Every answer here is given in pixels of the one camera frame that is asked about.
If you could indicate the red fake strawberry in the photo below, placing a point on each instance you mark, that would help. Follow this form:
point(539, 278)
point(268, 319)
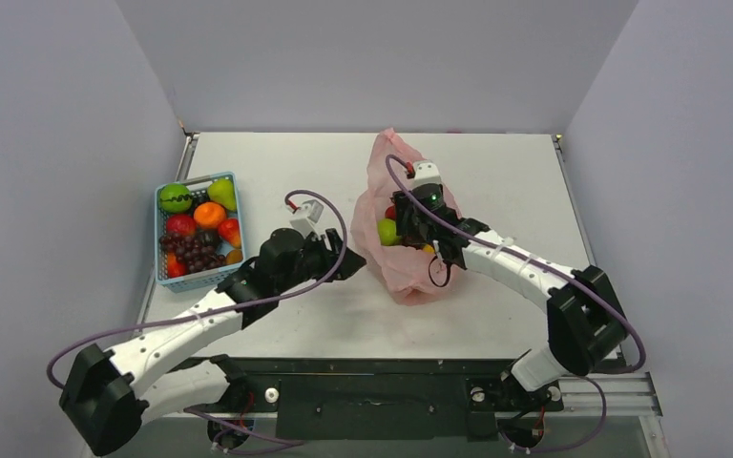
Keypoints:
point(176, 266)

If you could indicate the red fake fruit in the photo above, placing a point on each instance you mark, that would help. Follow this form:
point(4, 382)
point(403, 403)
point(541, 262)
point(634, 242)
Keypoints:
point(390, 213)

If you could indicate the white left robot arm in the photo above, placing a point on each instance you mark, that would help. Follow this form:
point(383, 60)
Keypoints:
point(111, 393)

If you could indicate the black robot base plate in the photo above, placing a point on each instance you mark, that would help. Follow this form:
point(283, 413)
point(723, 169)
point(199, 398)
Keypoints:
point(377, 399)

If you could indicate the orange fake orange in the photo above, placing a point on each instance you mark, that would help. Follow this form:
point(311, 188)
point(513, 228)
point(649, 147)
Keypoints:
point(209, 215)

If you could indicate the red yellow fake mango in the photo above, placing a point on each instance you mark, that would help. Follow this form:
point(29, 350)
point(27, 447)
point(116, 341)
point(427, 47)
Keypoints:
point(230, 231)

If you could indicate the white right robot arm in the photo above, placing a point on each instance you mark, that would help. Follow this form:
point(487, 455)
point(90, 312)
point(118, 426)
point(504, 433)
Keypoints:
point(583, 315)

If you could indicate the small orange fake fruit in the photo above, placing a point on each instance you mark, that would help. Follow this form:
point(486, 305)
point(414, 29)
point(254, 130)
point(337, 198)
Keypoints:
point(235, 256)

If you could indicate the green fake pear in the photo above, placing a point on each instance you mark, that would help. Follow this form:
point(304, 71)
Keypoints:
point(223, 192)

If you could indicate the purple fake grapes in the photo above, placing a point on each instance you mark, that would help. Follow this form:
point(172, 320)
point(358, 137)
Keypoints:
point(201, 252)

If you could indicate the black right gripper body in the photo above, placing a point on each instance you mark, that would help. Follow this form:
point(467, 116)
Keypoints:
point(413, 225)

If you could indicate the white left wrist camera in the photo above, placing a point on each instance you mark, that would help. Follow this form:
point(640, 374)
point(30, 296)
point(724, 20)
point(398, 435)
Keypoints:
point(306, 216)

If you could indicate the blue plastic basket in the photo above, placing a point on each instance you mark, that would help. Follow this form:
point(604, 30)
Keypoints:
point(198, 187)

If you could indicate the red fake apple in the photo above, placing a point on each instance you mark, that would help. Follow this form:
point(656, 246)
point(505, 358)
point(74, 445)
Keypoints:
point(181, 224)

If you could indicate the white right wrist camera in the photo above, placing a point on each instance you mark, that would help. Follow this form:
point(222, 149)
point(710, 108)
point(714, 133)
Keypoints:
point(423, 172)

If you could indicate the aluminium frame rail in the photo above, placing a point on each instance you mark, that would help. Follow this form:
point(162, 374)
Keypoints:
point(628, 395)

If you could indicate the pink plastic bag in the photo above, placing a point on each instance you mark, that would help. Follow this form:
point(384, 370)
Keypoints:
point(409, 275)

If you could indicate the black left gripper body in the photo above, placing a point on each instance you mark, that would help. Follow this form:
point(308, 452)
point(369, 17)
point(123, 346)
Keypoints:
point(316, 263)

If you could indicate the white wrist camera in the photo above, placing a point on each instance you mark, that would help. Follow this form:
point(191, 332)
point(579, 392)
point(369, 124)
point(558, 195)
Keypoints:
point(423, 172)
point(306, 216)

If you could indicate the green fake fruit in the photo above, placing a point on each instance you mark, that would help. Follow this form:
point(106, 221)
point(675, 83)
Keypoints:
point(387, 232)

